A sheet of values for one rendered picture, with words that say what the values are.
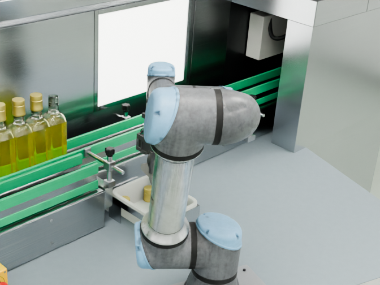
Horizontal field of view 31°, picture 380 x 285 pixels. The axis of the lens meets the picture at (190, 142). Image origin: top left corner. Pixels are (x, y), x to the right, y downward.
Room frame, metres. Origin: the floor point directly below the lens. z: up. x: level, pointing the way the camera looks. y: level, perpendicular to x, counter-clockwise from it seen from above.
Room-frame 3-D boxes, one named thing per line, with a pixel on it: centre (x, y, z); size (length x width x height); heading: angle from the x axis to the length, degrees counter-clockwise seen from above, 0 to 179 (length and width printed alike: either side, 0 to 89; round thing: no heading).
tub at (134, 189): (1.79, 0.09, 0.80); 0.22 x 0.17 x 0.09; 48
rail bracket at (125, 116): (2.08, 0.23, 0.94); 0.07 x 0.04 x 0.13; 48
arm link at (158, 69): (1.75, 0.09, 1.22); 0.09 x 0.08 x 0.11; 9
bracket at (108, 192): (1.78, 0.26, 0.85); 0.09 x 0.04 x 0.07; 48
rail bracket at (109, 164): (1.77, 0.24, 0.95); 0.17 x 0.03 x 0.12; 48
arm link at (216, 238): (1.43, -0.08, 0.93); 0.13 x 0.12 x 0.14; 99
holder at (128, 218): (1.80, 0.11, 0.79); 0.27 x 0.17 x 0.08; 48
